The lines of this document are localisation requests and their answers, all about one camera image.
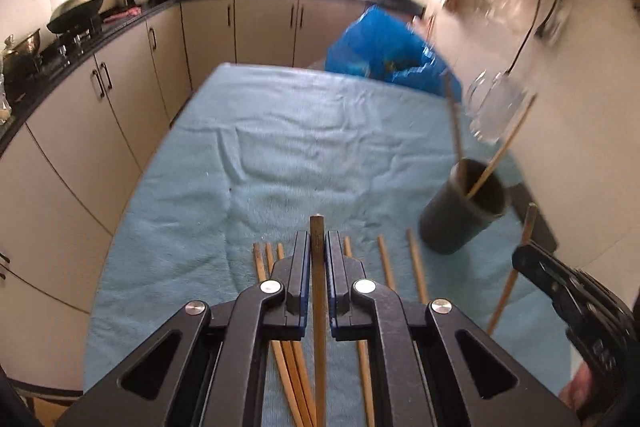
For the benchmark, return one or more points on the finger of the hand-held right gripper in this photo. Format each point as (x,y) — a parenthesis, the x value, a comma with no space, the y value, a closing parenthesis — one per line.
(542,269)

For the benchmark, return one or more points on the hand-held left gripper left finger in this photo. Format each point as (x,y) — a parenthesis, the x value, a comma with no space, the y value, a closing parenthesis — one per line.
(299,279)

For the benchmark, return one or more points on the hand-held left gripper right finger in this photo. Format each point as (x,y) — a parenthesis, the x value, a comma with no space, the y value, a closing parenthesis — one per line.
(336,279)

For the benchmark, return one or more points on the single wooden chopstick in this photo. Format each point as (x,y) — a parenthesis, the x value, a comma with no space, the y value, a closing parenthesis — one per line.
(505,147)
(505,302)
(318,357)
(456,132)

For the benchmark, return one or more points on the bunch of wooden chopsticks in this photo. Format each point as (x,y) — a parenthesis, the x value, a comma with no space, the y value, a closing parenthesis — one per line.
(290,377)

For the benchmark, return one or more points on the dark grey utensil cup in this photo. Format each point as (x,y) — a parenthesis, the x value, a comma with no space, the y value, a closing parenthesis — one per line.
(450,227)

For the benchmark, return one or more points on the person's right hand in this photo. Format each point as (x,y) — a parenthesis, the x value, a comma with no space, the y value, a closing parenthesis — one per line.
(577,394)

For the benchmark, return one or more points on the light blue table cloth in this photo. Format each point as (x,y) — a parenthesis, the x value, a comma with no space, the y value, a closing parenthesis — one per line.
(280,147)

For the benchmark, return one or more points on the clear glass mug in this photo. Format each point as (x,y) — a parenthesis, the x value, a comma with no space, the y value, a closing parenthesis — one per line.
(495,112)

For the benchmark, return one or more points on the blue plastic bag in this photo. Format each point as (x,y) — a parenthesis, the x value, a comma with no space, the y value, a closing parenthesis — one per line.
(370,47)

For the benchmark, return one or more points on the beige lower kitchen cabinets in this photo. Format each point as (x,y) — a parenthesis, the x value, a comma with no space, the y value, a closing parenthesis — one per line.
(125,72)

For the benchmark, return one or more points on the black kitchen countertop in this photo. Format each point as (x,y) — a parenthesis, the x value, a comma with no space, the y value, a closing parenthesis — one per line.
(160,2)

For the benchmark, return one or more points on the gas stove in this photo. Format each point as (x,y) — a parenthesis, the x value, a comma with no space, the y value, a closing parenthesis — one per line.
(70,44)

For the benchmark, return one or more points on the black wok with lid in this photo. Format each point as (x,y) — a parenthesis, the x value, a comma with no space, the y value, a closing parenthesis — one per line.
(75,9)

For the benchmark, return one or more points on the steel cooking pot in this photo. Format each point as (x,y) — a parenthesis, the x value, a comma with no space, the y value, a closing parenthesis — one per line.
(22,52)

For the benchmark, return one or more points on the white wall power strip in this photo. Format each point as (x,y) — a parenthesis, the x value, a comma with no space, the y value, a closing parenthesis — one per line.
(555,17)

